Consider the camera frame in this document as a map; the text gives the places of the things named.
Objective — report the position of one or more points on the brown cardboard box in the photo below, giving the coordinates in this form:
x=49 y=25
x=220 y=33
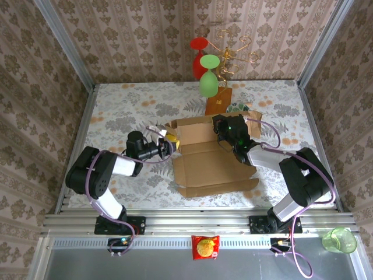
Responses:
x=209 y=169

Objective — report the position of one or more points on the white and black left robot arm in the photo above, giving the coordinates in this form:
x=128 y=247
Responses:
x=110 y=204

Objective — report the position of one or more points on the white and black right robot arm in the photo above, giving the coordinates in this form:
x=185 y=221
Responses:
x=262 y=157

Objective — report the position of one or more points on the brown wooden rack base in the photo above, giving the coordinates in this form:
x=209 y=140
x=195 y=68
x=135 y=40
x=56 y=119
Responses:
x=217 y=105

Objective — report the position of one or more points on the leaf-patterned ceramic bowl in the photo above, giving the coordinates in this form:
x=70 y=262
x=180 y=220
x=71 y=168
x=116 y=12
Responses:
x=237 y=107

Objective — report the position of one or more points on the green plastic goblet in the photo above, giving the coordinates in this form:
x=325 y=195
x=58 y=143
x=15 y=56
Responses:
x=207 y=84

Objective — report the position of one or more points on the red plastic goblet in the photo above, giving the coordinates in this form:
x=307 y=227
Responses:
x=197 y=65

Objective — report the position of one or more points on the small black connector board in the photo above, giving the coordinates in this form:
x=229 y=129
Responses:
x=118 y=243
x=279 y=243

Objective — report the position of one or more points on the red snack packet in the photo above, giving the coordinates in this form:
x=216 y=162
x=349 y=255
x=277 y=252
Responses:
x=205 y=247

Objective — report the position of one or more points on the grey metal tray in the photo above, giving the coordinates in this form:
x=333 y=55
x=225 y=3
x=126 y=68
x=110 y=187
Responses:
x=175 y=268

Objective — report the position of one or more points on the green transparent plastic cup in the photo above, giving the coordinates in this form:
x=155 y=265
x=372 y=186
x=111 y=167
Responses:
x=339 y=240

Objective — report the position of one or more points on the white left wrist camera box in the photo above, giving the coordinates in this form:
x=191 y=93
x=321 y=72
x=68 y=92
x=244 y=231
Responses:
x=158 y=134

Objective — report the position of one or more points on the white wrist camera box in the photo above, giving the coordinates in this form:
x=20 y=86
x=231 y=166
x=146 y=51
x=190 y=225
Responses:
x=247 y=119
x=158 y=134

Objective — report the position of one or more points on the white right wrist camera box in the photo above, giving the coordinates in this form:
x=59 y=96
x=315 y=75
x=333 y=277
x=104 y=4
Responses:
x=247 y=119

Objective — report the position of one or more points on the aluminium table side rail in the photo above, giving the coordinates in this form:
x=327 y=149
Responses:
x=315 y=131
x=78 y=146

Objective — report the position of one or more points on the aluminium mounting rail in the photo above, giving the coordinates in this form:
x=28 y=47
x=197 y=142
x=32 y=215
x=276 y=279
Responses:
x=189 y=221

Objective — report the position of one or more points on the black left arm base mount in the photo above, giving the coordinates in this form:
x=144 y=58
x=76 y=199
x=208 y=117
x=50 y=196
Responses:
x=137 y=226

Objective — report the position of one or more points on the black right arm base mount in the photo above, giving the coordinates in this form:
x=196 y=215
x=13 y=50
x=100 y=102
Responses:
x=258 y=224

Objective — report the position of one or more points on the aluminium frame post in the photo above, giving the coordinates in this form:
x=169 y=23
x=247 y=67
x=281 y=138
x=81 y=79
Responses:
x=323 y=43
x=65 y=43

